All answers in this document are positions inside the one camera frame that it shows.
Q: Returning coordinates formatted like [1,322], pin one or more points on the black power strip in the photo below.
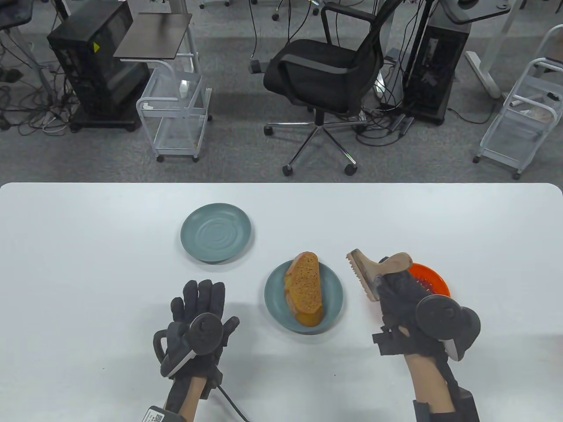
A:
[402,123]

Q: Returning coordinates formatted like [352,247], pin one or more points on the black computer tower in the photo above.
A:
[88,66]
[435,66]

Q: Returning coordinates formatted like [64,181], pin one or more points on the teal round plate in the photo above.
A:
[332,299]
[216,233]

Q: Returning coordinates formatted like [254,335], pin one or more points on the person's left forearm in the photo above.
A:
[193,398]

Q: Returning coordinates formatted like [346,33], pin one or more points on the wooden brush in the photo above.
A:
[365,268]

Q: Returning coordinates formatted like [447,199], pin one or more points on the black round hand controller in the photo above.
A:
[206,329]
[437,314]

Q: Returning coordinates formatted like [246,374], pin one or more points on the brown side table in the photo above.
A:
[154,35]

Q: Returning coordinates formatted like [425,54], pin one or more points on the person's right hand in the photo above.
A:
[398,299]

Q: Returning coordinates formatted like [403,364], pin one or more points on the brown bread slice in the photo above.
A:
[305,285]

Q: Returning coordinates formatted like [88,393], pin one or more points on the white desk leg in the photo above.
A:
[484,74]

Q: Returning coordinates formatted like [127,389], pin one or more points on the orange plastic bowl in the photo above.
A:
[437,274]

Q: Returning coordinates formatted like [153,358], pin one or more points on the black power adapter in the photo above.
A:
[256,67]

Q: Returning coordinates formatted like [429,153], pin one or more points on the person's left hand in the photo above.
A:
[202,299]

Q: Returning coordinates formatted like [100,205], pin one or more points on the person's right forearm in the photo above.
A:
[424,378]

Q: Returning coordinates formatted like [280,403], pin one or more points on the black office chair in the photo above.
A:
[316,70]

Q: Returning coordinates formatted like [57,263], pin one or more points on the black desk top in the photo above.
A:
[479,13]

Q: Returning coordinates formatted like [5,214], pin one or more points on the black labelled wrist camera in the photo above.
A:
[160,415]

